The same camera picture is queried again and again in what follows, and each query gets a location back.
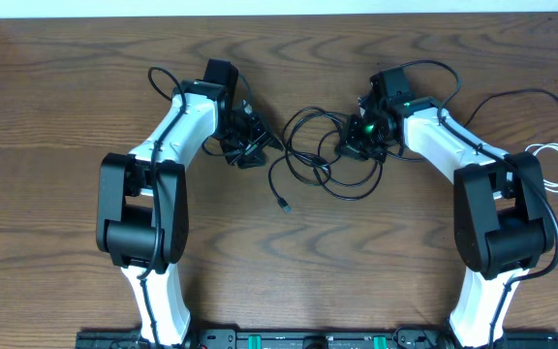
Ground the black braided cable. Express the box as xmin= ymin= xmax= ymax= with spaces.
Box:
xmin=385 ymin=87 xmax=558 ymax=164

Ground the thick black usb cable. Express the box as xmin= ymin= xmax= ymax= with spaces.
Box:
xmin=267 ymin=106 xmax=386 ymax=214

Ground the right camera cable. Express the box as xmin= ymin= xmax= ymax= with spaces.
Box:
xmin=399 ymin=59 xmax=558 ymax=349

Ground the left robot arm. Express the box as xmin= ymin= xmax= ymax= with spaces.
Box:
xmin=96 ymin=59 xmax=281 ymax=348

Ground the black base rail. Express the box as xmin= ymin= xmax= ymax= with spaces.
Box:
xmin=74 ymin=327 xmax=558 ymax=349

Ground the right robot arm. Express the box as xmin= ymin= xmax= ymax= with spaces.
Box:
xmin=336 ymin=66 xmax=558 ymax=348

